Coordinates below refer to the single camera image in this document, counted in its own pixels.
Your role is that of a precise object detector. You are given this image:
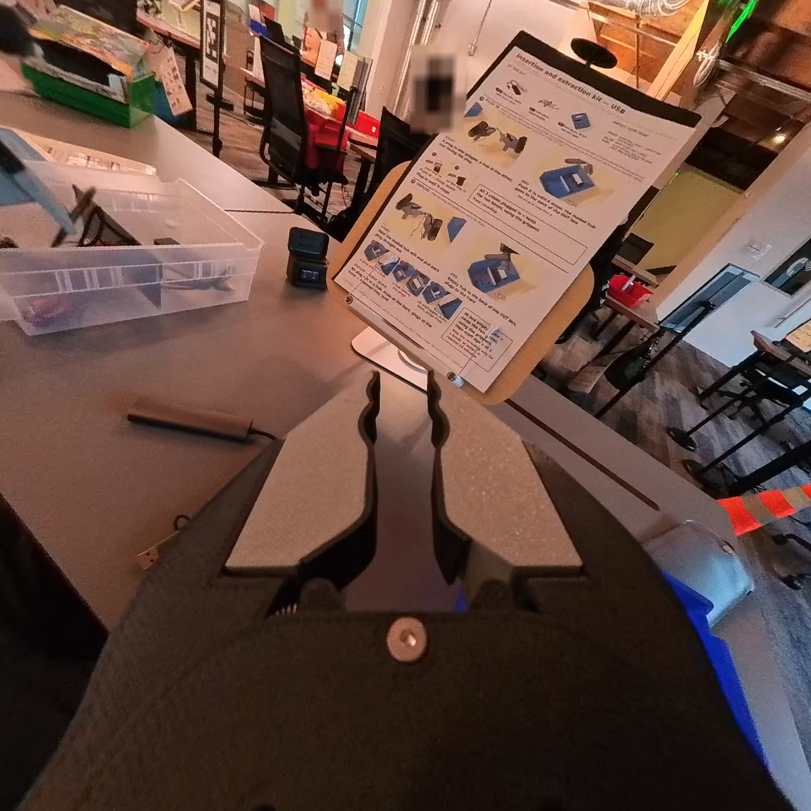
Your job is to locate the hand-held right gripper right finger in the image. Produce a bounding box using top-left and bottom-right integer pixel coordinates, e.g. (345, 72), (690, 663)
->
(426, 370), (584, 614)

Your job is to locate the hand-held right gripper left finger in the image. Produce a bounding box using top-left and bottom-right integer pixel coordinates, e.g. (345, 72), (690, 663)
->
(223, 370), (381, 590)

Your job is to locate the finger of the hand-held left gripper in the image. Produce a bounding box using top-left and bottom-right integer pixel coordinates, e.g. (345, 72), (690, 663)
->
(0, 130), (76, 234)
(54, 187), (96, 248)

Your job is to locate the grey USB hub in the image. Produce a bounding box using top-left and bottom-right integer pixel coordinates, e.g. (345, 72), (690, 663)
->
(127, 396), (256, 444)

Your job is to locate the clear plastic bin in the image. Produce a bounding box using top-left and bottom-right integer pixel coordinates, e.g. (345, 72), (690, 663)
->
(0, 158), (265, 337)

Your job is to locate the blue plastic bin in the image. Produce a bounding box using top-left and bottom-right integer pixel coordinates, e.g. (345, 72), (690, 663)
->
(455, 567), (770, 767)

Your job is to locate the white printed paper sheet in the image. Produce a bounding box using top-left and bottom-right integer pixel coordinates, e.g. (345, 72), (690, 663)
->
(35, 134), (159, 177)

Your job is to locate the green cardboard box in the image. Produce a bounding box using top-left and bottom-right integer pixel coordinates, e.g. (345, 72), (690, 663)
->
(21, 5), (158, 129)

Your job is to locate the white stand base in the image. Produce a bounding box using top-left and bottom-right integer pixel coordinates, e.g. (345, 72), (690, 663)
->
(351, 326), (447, 392)

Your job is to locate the marker sign on stand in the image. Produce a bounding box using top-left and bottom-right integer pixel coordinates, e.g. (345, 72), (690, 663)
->
(200, 0), (229, 156)

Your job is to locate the black office chair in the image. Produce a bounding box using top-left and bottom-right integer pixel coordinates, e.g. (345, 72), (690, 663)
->
(259, 35), (351, 224)

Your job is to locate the small red bin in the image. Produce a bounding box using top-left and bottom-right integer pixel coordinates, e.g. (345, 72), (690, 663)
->
(607, 274), (653, 306)

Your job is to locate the orange traffic cone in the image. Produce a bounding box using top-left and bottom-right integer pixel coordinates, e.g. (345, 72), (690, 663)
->
(718, 483), (811, 537)

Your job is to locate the red plastic bin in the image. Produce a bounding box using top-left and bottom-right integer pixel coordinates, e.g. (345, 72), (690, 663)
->
(303, 95), (381, 167)

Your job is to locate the grey panel on stand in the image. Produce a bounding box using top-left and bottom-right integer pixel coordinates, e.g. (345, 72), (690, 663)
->
(596, 263), (760, 419)

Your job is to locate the printed instruction sheet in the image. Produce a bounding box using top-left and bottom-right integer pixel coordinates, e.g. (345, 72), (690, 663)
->
(332, 46), (694, 394)

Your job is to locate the dark wall picture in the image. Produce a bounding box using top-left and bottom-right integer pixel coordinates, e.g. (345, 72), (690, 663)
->
(765, 239), (811, 296)

